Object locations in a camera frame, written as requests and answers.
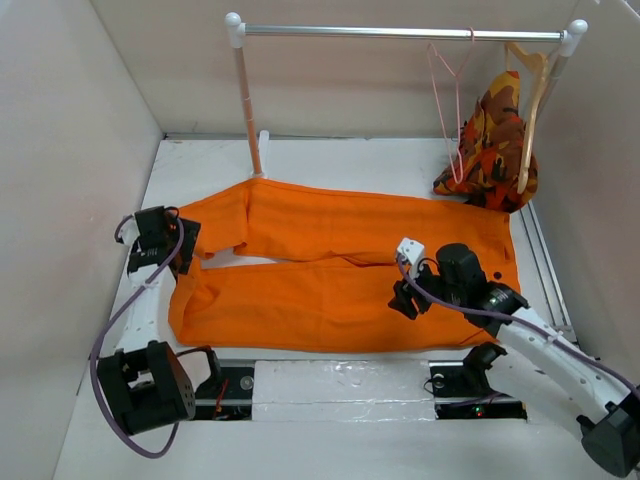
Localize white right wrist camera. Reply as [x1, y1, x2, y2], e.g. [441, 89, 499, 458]
[396, 237, 426, 267]

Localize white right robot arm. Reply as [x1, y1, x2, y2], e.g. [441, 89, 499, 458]
[389, 238, 639, 478]

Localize orange trousers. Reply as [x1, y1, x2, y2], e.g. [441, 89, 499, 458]
[168, 179, 519, 353]

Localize white clothes rack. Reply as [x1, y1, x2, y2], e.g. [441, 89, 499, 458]
[224, 12, 589, 177]

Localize pink wire hanger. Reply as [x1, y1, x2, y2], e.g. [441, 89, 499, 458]
[427, 27, 475, 185]

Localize orange camouflage garment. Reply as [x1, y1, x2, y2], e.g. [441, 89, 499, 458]
[433, 71, 538, 213]

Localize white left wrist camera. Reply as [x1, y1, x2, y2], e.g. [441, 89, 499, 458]
[114, 214, 139, 247]

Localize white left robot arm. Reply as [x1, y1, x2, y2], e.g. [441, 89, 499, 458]
[92, 206, 226, 438]

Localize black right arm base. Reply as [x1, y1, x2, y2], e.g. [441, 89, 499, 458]
[423, 361, 528, 421]

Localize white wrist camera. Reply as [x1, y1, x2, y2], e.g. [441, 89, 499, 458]
[396, 237, 426, 267]
[114, 214, 139, 247]

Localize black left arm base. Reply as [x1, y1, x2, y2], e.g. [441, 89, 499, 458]
[194, 364, 255, 421]

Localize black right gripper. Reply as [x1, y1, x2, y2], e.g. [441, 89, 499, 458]
[386, 256, 465, 319]

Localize wooden hanger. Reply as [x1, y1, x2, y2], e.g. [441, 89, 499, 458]
[504, 42, 549, 195]

